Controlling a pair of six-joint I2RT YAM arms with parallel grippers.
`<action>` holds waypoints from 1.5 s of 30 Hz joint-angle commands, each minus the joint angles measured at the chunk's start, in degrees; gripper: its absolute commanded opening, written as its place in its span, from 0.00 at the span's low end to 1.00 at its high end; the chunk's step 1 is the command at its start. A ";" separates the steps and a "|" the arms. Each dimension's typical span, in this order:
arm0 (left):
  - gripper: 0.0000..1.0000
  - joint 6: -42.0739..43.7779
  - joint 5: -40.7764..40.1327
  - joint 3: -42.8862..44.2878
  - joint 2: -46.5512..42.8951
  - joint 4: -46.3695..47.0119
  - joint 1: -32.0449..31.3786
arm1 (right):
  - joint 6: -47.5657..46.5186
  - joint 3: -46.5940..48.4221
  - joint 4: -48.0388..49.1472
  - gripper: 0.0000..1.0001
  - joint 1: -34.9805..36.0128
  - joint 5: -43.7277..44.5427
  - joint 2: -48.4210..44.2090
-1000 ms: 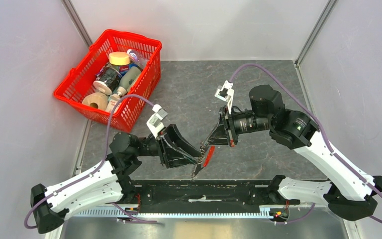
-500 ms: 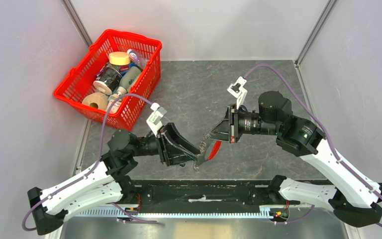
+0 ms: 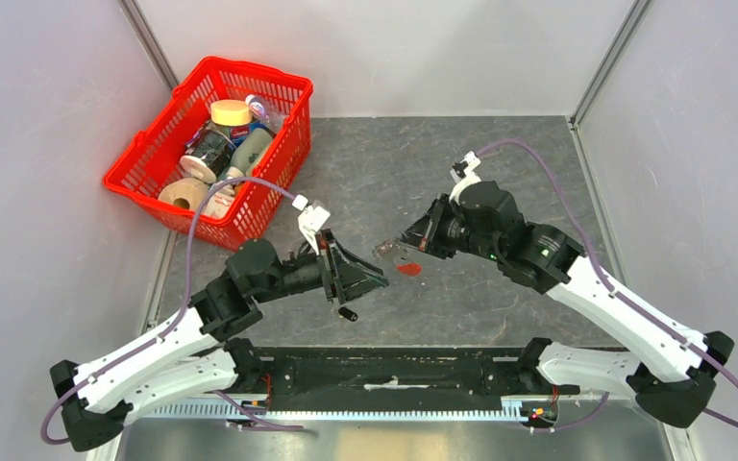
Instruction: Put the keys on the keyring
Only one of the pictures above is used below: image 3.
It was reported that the tape roll beige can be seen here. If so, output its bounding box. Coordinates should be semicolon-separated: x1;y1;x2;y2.
158;178;209;212

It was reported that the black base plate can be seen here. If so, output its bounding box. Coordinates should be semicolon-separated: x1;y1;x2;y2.
224;346;579;411

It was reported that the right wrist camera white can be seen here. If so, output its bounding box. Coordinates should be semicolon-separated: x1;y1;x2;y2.
450;151;480;203

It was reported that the white red small bottle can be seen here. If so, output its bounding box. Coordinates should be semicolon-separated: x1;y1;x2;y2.
202;181;235;219

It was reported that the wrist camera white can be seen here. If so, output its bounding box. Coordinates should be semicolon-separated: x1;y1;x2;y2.
292;194;331;255
450;151;480;203

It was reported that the jar with yellow lid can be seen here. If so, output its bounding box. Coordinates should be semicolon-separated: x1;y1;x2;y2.
209;99;253;127

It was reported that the red plastic basket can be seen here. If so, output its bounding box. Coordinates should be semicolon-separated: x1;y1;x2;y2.
103;56;313;233

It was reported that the slotted aluminium rail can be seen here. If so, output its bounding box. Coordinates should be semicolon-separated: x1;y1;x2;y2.
144;398;550;424

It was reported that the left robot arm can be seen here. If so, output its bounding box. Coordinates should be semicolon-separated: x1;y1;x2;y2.
50;229;389;452

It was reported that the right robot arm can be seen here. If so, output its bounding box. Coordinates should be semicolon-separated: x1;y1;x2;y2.
398;182;734;428

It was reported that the dark jar with beige lid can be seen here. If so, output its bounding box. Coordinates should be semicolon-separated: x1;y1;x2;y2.
179;125;234;183

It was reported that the grey green bottle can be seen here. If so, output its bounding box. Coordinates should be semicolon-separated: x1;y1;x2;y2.
220;128;273;180

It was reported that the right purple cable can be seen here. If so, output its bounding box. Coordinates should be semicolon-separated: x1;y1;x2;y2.
474;138;738;434

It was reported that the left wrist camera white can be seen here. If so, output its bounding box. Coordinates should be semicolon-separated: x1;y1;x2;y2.
292;194;331;255

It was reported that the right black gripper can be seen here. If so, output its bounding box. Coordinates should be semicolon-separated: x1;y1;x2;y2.
395;192;503;261

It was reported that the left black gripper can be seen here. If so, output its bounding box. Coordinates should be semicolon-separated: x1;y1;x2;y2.
253;229;390;304

